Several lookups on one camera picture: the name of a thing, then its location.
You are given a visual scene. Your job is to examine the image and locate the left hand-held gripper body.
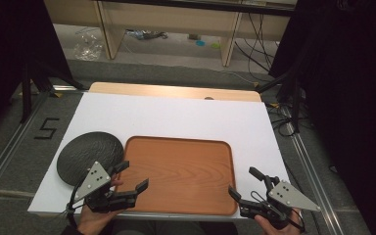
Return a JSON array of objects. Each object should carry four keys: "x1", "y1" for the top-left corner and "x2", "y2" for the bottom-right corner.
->
[{"x1": 73, "y1": 161, "x2": 138, "y2": 214}]

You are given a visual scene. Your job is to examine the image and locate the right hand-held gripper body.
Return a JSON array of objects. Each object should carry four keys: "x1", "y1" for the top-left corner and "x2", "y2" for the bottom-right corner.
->
[{"x1": 240, "y1": 176, "x2": 321, "y2": 230}]

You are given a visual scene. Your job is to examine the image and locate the black round textured plate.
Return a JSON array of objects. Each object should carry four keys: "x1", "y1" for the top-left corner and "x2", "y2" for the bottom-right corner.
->
[{"x1": 56, "y1": 131, "x2": 125, "y2": 187}]

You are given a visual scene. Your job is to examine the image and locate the brown wooden tray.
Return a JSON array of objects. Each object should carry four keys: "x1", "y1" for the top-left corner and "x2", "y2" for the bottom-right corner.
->
[{"x1": 116, "y1": 135, "x2": 239, "y2": 216}]

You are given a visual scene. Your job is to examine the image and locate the person's right hand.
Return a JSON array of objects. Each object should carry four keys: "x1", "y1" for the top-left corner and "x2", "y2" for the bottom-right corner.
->
[{"x1": 254, "y1": 210, "x2": 305, "y2": 235}]

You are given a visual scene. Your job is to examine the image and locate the person's left hand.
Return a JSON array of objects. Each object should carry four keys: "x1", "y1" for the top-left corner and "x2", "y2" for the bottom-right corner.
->
[{"x1": 76, "y1": 205, "x2": 125, "y2": 235}]

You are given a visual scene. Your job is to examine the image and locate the person's dark trousers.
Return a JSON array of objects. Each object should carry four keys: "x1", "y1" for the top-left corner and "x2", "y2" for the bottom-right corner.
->
[{"x1": 110, "y1": 219, "x2": 240, "y2": 235}]

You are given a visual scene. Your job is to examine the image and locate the person's dark sleeve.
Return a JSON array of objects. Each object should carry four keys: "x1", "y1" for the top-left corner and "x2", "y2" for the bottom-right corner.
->
[{"x1": 60, "y1": 224, "x2": 81, "y2": 235}]

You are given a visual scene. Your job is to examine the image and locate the white board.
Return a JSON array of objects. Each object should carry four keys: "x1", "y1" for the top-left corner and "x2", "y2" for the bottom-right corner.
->
[{"x1": 27, "y1": 92, "x2": 295, "y2": 220}]

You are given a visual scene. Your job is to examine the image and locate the black metal stand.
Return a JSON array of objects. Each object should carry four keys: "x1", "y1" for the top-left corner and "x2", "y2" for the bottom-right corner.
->
[
  {"x1": 256, "y1": 69, "x2": 304, "y2": 134},
  {"x1": 19, "y1": 61, "x2": 86, "y2": 125}
]

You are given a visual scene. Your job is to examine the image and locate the black curtain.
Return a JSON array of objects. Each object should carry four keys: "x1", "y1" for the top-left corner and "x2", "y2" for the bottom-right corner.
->
[
  {"x1": 268, "y1": 0, "x2": 376, "y2": 235},
  {"x1": 0, "y1": 0, "x2": 75, "y2": 146}
]

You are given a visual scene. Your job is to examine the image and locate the clear plastic bag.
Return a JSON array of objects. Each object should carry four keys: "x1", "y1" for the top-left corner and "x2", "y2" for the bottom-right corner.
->
[{"x1": 72, "y1": 30, "x2": 104, "y2": 62}]

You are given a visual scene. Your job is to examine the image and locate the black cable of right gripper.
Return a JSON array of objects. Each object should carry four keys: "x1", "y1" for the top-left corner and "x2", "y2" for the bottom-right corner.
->
[{"x1": 250, "y1": 190, "x2": 306, "y2": 233}]

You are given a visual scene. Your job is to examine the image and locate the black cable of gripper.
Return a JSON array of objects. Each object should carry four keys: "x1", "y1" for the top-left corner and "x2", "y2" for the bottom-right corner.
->
[
  {"x1": 250, "y1": 190, "x2": 306, "y2": 233},
  {"x1": 66, "y1": 169, "x2": 92, "y2": 230}
]

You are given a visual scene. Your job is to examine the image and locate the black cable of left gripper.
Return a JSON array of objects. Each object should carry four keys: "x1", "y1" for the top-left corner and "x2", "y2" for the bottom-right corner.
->
[{"x1": 66, "y1": 169, "x2": 92, "y2": 230}]

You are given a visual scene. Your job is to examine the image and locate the metal floor rail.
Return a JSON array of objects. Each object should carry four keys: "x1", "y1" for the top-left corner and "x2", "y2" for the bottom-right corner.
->
[
  {"x1": 0, "y1": 85, "x2": 79, "y2": 208},
  {"x1": 278, "y1": 103, "x2": 346, "y2": 235}
]

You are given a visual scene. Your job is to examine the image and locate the black floor cables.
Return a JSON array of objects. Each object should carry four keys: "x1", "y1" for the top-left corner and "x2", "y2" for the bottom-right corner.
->
[{"x1": 266, "y1": 102, "x2": 301, "y2": 138}]

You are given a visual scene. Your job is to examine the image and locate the black hanging cables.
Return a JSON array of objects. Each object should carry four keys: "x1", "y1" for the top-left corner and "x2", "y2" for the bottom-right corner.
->
[{"x1": 234, "y1": 12, "x2": 282, "y2": 74}]

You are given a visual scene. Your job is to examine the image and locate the crumpled wrapper with cable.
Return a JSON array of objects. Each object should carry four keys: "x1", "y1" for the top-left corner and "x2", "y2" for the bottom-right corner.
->
[{"x1": 125, "y1": 28, "x2": 169, "y2": 41}]

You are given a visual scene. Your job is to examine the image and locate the light wooden desk frame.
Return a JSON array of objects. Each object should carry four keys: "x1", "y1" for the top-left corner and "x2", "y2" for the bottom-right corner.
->
[{"x1": 43, "y1": 0, "x2": 298, "y2": 69}]

